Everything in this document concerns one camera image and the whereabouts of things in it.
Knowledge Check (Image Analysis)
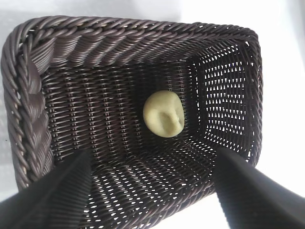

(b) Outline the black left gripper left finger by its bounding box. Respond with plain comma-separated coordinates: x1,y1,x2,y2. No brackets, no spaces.
0,150,93,229

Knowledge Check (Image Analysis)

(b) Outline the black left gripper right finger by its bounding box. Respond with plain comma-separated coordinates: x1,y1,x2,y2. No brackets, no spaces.
213,146,305,229

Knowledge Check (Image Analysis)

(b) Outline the dark brown woven basket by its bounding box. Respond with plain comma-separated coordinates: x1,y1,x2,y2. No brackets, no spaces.
0,15,264,229

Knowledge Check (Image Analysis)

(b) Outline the pale yellow egg yolk pastry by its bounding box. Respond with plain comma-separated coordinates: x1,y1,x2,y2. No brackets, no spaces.
142,90,184,138

